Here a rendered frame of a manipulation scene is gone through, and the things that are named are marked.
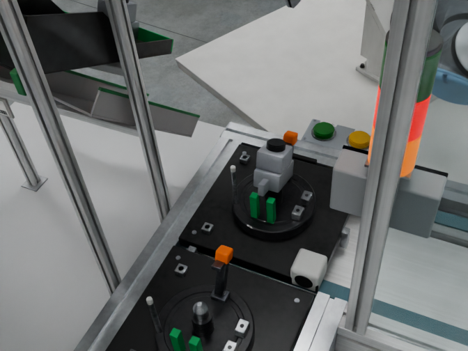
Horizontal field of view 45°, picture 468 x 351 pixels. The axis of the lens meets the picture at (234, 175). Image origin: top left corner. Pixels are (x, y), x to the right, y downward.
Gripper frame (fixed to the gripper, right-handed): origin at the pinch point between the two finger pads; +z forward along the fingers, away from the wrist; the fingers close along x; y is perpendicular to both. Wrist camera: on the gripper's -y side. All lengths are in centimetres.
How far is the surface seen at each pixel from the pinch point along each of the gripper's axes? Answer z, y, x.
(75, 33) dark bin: -8.4, -29.5, 18.0
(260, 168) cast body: 16.2, -21.5, -3.6
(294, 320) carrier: 26.3, -38.6, -15.8
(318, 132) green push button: 26.1, 0.0, -6.0
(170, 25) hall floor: 123, 157, 131
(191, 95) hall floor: 123, 106, 91
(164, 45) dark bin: 2.4, -14.4, 15.3
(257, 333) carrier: 26, -43, -12
